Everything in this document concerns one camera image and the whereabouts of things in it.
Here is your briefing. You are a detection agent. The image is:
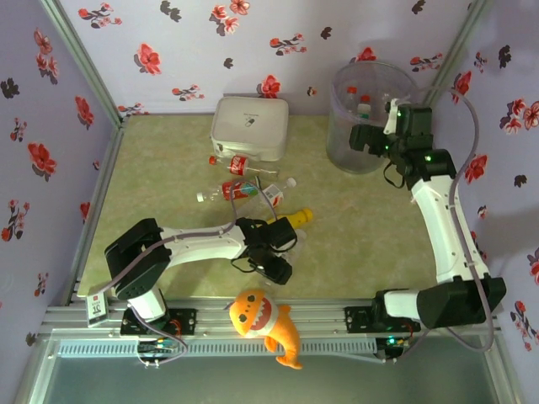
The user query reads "white and red label bottle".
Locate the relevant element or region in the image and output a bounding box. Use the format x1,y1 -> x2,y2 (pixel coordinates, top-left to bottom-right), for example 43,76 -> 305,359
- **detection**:
248,177 -> 298,212

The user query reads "red and green label bottle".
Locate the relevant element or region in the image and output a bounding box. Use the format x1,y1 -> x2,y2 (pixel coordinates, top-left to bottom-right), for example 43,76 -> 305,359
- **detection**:
195,179 -> 261,205

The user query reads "yellow plastic bottle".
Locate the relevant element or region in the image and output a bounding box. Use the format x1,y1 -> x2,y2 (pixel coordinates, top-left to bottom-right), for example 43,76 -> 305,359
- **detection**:
266,207 -> 316,239

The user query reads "transparent grey plastic bin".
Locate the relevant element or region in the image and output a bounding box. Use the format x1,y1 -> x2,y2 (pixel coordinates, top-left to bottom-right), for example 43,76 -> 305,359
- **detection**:
327,61 -> 419,175

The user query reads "orange shark plush toy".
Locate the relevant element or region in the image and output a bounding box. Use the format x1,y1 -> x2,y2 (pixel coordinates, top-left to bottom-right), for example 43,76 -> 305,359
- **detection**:
228,287 -> 304,370

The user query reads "red-capped cola bottle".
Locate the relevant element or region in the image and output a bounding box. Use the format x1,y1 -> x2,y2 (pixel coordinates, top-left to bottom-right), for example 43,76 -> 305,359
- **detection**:
209,154 -> 281,180

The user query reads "white lidded box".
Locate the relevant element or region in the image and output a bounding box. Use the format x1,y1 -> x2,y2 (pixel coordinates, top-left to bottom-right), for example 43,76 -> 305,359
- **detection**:
210,95 -> 291,162

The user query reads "control board with green light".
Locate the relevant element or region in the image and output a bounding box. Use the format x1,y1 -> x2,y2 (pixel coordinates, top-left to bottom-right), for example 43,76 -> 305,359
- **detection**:
376,334 -> 412,364

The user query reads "small circuit board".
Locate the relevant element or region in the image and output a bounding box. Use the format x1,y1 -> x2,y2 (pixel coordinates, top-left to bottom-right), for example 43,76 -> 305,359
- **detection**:
138,338 -> 179,355

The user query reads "white printed tag card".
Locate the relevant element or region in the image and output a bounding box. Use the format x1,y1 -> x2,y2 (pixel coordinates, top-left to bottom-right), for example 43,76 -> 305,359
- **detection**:
85,293 -> 109,330

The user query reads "lilac left arm cable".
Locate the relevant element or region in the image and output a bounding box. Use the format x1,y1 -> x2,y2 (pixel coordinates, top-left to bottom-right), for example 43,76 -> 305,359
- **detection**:
88,179 -> 280,296

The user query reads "lilac arm cable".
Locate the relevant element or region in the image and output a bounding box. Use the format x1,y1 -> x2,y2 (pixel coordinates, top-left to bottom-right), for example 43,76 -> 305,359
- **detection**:
391,86 -> 498,364
88,179 -> 280,296

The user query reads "aluminium front frame rail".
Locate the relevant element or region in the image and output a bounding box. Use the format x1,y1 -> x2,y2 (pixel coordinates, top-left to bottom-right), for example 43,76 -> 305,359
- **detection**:
41,296 -> 502,338

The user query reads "lilac right arm cable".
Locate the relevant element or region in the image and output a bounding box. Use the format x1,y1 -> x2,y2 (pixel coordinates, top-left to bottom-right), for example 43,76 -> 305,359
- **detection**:
391,86 -> 498,364

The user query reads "grey slotted cable duct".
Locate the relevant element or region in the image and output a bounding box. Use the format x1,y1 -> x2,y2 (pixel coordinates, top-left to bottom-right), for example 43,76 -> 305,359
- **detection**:
56,338 -> 378,361

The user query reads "thin lilac wire loop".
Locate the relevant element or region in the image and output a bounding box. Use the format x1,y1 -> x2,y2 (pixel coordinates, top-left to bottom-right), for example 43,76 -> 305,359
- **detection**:
136,323 -> 190,369

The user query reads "aluminium frame post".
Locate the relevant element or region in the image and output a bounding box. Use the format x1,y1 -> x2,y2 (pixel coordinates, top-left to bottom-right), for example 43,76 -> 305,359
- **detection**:
423,0 -> 494,106
40,0 -> 128,126

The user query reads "aluminium side frame rail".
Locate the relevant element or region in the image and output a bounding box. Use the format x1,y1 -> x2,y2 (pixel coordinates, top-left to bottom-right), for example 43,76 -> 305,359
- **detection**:
67,120 -> 126,304

